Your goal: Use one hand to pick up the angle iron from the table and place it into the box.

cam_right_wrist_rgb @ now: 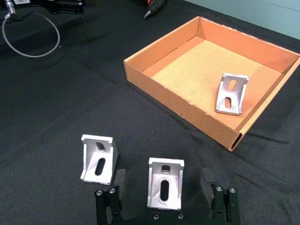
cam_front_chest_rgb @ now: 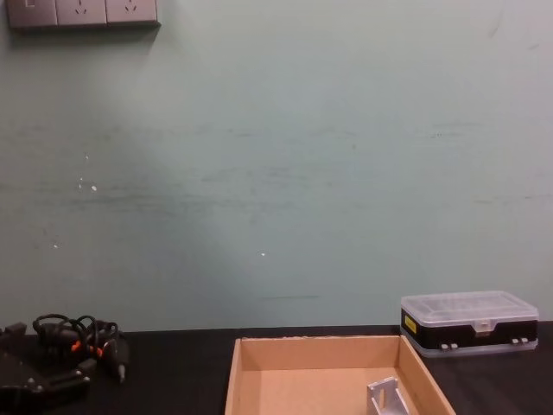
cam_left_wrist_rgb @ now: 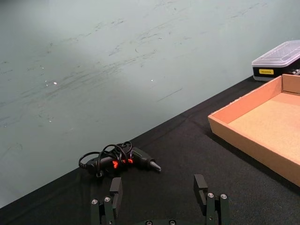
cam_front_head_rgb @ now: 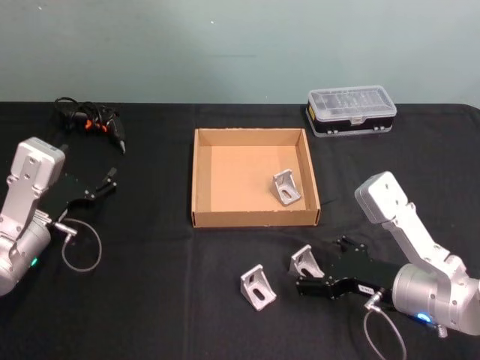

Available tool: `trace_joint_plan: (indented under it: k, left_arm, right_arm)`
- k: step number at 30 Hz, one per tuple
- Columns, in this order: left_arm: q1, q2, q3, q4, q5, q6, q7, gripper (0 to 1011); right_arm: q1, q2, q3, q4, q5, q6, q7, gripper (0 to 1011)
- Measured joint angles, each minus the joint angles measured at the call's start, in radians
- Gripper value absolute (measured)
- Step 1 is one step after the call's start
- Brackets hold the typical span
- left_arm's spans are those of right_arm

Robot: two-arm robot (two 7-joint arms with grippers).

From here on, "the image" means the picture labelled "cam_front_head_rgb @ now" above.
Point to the clear plastic case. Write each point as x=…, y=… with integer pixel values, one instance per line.
x=348, y=101

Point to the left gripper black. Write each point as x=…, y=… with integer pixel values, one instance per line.
x=69, y=193

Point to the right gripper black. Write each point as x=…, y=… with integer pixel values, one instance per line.
x=360, y=272

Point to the plain pale wall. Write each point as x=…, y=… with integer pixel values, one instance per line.
x=225, y=37

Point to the black table cloth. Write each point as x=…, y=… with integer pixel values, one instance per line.
x=150, y=300

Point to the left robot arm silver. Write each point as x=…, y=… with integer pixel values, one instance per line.
x=33, y=168

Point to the silver metal corner bracket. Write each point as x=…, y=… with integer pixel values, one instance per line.
x=294, y=195
x=302, y=255
x=266, y=296

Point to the shallow brown cardboard tray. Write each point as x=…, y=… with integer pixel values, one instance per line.
x=240, y=180

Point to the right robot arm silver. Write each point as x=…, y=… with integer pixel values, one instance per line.
x=390, y=195

